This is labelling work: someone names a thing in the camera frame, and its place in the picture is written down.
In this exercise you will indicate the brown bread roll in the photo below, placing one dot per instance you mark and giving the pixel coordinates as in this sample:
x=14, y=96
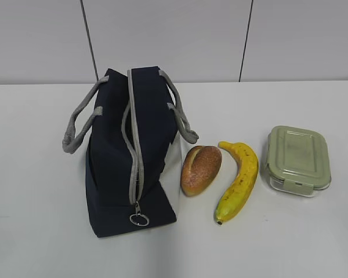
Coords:
x=200, y=167

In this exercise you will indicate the navy blue lunch bag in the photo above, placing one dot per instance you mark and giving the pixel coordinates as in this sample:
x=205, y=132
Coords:
x=135, y=123

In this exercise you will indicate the yellow banana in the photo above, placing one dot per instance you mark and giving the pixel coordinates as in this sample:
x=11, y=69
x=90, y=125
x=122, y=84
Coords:
x=237, y=194

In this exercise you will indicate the green lidded glass container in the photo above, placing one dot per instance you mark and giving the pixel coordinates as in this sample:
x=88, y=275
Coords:
x=297, y=161

